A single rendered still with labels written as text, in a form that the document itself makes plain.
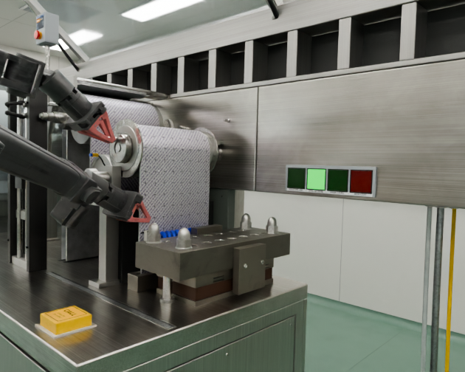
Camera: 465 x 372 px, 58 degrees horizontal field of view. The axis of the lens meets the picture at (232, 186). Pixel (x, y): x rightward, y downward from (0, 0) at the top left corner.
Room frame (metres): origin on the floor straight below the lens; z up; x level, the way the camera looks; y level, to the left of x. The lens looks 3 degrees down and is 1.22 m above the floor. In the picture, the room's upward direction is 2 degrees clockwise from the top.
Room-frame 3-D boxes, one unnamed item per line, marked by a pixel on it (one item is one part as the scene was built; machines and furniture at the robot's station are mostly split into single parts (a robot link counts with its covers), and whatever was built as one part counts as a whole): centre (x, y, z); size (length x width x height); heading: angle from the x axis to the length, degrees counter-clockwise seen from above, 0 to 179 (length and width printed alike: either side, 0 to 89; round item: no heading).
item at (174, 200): (1.10, 0.15, 1.10); 0.23 x 0.01 x 0.18; 137
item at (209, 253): (1.06, 0.03, 1.00); 0.40 x 0.16 x 0.06; 137
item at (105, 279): (1.05, 0.32, 1.05); 0.06 x 0.05 x 0.31; 137
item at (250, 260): (1.01, -0.05, 0.96); 0.10 x 0.03 x 0.11; 137
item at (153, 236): (0.97, 0.18, 1.05); 0.04 x 0.04 x 0.04
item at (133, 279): (1.11, 0.14, 0.92); 0.28 x 0.04 x 0.04; 137
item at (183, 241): (0.91, 0.10, 1.05); 0.04 x 0.04 x 0.04
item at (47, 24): (1.45, 0.66, 1.66); 0.07 x 0.07 x 0.10; 48
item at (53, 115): (1.17, 0.51, 1.33); 0.06 x 0.03 x 0.03; 137
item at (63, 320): (0.78, 0.31, 0.91); 0.07 x 0.07 x 0.02; 47
